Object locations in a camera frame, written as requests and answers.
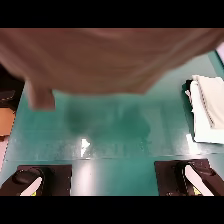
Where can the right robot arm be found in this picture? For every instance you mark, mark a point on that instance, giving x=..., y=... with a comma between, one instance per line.
x=196, y=176

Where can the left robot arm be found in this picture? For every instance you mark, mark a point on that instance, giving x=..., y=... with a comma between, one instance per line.
x=31, y=181

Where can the cream garment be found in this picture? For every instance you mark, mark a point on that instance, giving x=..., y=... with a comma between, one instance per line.
x=215, y=100

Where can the tan T-shirt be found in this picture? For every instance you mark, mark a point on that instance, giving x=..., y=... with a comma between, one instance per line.
x=100, y=60

